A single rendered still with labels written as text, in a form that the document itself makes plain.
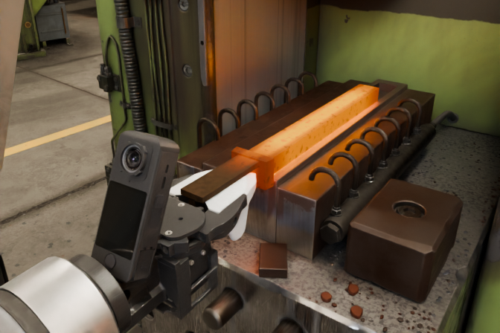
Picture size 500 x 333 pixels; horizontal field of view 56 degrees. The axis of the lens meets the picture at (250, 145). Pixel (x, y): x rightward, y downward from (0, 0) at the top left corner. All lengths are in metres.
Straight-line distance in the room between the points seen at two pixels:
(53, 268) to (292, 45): 0.66
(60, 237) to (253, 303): 1.80
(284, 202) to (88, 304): 0.25
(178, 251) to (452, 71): 0.64
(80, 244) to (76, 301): 1.86
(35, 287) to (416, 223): 0.35
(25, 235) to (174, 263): 1.98
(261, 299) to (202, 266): 0.11
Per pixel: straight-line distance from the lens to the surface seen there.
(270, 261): 0.52
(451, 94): 0.92
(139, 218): 0.37
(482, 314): 0.68
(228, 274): 0.54
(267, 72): 0.85
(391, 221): 0.50
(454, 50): 0.90
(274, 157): 0.52
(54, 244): 2.25
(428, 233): 0.50
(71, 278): 0.36
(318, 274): 0.53
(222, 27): 0.73
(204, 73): 0.72
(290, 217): 0.53
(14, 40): 0.80
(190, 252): 0.41
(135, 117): 0.84
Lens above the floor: 1.25
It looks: 25 degrees down
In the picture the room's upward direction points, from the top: straight up
